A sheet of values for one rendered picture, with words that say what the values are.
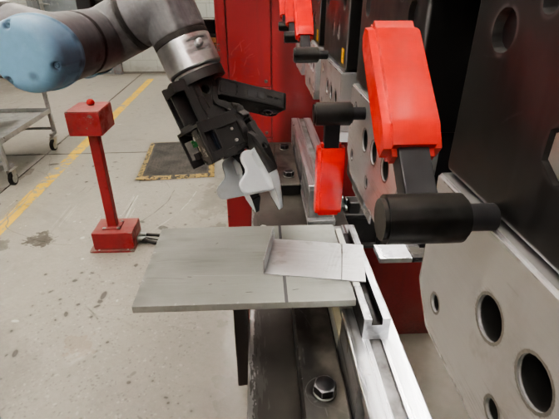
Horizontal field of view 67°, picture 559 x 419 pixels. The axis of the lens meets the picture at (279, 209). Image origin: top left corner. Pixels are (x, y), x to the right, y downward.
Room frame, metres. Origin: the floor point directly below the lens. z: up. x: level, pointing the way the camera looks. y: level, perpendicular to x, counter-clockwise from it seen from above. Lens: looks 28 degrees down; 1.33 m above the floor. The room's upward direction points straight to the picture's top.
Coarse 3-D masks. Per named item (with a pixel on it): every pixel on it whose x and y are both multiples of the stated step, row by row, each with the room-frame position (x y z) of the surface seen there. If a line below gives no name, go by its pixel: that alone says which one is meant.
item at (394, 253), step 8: (376, 248) 0.49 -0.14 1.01; (384, 248) 0.49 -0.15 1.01; (392, 248) 0.49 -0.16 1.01; (400, 248) 0.50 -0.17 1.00; (408, 248) 0.50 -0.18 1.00; (416, 248) 0.50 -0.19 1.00; (376, 256) 0.49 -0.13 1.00; (384, 256) 0.47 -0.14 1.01; (392, 256) 0.47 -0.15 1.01; (400, 256) 0.47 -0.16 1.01; (408, 256) 0.47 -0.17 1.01; (416, 256) 0.47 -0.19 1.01
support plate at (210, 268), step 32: (320, 224) 0.57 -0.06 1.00; (160, 256) 0.48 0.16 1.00; (192, 256) 0.48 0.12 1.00; (224, 256) 0.48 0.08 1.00; (256, 256) 0.48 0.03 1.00; (160, 288) 0.41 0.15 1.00; (192, 288) 0.41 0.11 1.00; (224, 288) 0.41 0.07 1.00; (256, 288) 0.41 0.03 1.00; (288, 288) 0.41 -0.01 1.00; (320, 288) 0.41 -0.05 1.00; (352, 288) 0.41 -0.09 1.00
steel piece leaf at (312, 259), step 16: (272, 240) 0.51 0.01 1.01; (288, 240) 0.52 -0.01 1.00; (272, 256) 0.48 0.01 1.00; (288, 256) 0.48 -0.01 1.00; (304, 256) 0.48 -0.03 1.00; (320, 256) 0.48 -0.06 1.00; (336, 256) 0.48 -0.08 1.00; (272, 272) 0.44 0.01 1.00; (288, 272) 0.44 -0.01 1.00; (304, 272) 0.44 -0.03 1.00; (320, 272) 0.44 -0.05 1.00; (336, 272) 0.44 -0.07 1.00
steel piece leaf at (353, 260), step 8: (344, 248) 0.50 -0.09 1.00; (352, 248) 0.50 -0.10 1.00; (360, 248) 0.50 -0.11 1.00; (344, 256) 0.48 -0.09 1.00; (352, 256) 0.48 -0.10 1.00; (360, 256) 0.48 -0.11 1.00; (344, 264) 0.46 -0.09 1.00; (352, 264) 0.46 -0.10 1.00; (360, 264) 0.46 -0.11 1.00; (344, 272) 0.44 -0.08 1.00; (352, 272) 0.44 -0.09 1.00; (360, 272) 0.44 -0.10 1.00; (344, 280) 0.43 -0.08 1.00; (352, 280) 0.43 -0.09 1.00; (360, 280) 0.43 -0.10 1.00
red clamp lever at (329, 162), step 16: (320, 112) 0.31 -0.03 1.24; (336, 112) 0.32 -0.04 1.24; (352, 112) 0.32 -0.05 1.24; (336, 128) 0.32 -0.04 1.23; (320, 144) 0.32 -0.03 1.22; (336, 144) 0.32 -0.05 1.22; (320, 160) 0.32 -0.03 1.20; (336, 160) 0.32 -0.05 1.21; (320, 176) 0.32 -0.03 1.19; (336, 176) 0.31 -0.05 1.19; (320, 192) 0.31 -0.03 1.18; (336, 192) 0.32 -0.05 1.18; (320, 208) 0.31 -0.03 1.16; (336, 208) 0.32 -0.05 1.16
